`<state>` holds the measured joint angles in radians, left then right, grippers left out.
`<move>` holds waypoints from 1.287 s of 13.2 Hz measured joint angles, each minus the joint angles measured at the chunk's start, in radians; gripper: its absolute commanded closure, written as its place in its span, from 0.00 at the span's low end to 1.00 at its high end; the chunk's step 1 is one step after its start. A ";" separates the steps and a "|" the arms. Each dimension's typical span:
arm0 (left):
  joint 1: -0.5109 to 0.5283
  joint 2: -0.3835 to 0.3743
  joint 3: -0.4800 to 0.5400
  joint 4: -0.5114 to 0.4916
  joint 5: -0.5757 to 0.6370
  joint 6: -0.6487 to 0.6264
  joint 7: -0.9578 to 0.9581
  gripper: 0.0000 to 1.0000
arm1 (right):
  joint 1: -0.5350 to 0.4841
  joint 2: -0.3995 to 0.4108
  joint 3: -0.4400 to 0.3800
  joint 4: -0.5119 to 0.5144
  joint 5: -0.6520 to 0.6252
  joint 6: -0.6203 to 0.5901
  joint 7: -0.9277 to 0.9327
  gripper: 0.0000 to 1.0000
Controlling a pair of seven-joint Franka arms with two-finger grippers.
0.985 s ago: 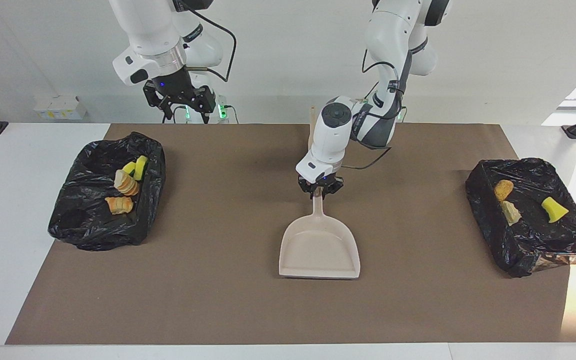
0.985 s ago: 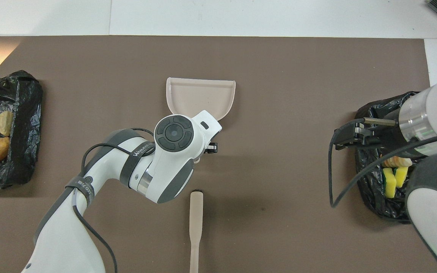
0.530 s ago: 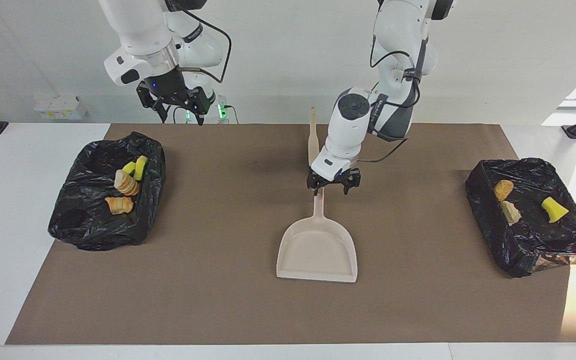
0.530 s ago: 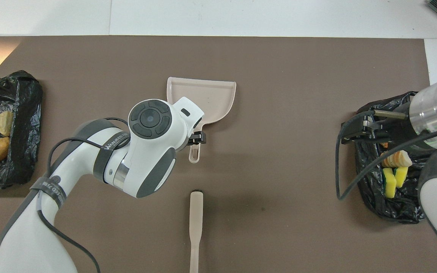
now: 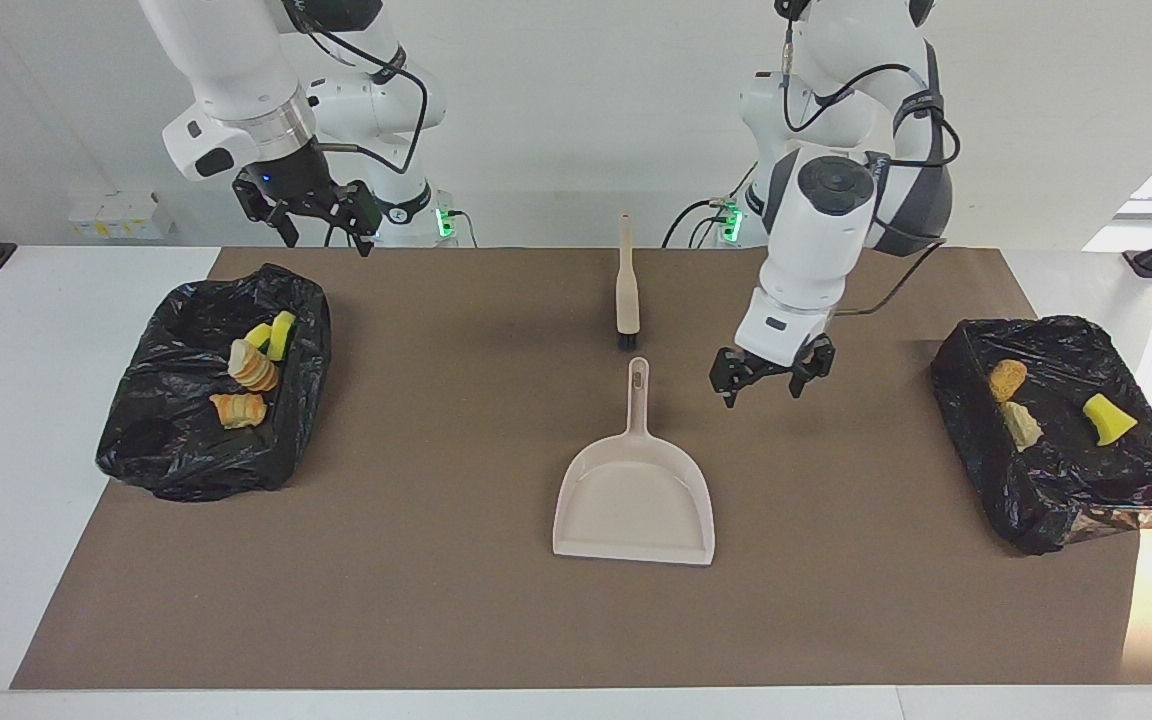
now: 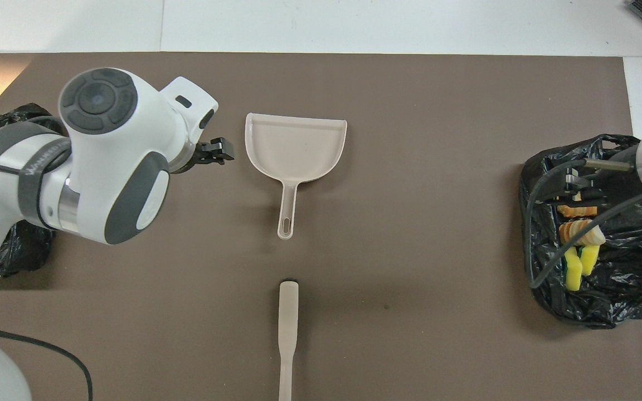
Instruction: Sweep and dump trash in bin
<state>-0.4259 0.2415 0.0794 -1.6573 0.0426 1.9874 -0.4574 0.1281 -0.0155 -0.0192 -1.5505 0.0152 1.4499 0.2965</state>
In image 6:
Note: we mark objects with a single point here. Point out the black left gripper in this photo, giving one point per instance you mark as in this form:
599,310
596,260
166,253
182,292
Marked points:
194,156

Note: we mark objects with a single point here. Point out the yellow sponge piece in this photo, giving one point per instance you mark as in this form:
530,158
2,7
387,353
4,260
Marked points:
589,259

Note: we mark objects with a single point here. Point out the crumpled black bag bin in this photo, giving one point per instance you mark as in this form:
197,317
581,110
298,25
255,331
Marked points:
611,301

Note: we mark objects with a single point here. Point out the yellow sponge with green backing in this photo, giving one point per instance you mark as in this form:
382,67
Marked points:
573,273

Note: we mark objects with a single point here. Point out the beige hand brush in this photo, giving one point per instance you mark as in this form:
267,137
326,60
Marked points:
288,317

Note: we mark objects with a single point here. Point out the brown table mat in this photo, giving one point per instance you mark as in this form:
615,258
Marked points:
410,278

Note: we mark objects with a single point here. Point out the beige plastic dustpan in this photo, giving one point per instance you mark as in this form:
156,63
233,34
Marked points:
296,147

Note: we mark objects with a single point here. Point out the striped croissant piece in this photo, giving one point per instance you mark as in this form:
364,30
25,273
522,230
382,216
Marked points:
577,231
577,211

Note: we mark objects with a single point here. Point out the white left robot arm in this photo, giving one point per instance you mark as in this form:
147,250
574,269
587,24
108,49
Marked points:
109,167

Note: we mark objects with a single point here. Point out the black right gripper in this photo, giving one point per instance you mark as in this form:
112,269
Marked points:
619,186

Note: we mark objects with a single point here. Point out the black bag over cardboard box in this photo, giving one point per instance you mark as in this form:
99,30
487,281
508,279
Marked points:
25,250

